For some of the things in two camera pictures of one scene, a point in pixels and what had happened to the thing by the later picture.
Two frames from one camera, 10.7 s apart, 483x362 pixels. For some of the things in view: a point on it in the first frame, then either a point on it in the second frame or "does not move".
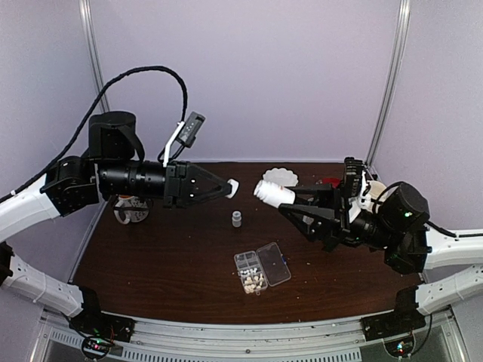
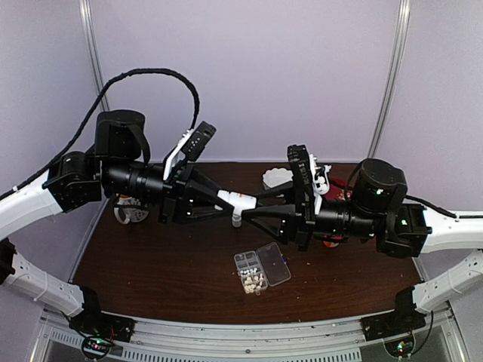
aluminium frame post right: x=392 y=84 does not move
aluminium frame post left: x=90 y=32 does not move
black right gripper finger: x=317 y=223 -> x=273 y=219
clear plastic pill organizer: x=256 y=269 does not move
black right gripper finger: x=328 y=196 -> x=275 y=191
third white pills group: x=248 y=271 does not move
